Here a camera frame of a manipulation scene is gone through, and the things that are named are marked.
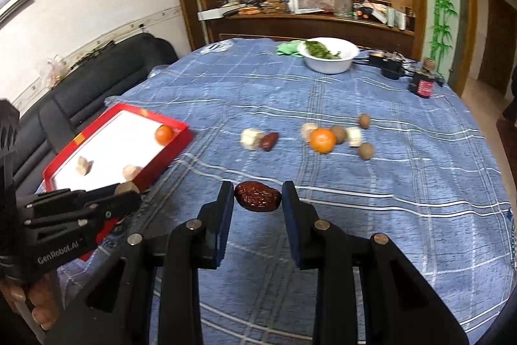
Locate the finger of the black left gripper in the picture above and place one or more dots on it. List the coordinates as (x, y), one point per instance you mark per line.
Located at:
(52, 218)
(66, 198)

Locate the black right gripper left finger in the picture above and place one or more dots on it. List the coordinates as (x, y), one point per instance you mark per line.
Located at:
(199, 243)

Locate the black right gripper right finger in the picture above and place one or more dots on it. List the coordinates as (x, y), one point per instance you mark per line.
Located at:
(318, 244)

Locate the beige rough ball snack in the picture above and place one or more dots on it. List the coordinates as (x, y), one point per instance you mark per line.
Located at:
(131, 172)

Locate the red jujube date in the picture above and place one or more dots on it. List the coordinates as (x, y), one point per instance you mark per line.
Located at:
(269, 141)
(257, 197)

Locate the orange tangerine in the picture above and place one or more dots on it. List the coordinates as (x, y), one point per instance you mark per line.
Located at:
(164, 135)
(322, 140)

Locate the brown longan fruit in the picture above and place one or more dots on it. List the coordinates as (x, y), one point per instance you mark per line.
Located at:
(366, 151)
(340, 134)
(364, 121)

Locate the person hand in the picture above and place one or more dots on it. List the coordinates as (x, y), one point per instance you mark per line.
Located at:
(43, 294)

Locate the red white tray box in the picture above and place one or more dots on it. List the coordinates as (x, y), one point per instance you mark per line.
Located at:
(123, 135)

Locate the black leather sofa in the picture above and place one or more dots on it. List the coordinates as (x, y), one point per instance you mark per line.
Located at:
(62, 113)

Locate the blue plaid tablecloth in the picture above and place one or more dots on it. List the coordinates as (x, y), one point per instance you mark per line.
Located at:
(433, 186)

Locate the white bowl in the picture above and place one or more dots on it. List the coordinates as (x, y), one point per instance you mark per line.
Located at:
(347, 51)

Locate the black power adapter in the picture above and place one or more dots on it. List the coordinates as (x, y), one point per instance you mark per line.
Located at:
(389, 63)

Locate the dark bottle pink label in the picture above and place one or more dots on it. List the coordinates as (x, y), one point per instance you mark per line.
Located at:
(423, 79)

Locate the green leafy vegetables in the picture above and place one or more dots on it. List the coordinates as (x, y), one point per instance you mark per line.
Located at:
(318, 50)

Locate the green cloth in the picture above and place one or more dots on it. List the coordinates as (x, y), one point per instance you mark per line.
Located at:
(290, 48)

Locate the white flat box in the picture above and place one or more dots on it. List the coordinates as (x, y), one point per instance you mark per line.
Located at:
(221, 12)

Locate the clear glass mug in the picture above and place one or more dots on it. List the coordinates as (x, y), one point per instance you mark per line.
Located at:
(343, 8)

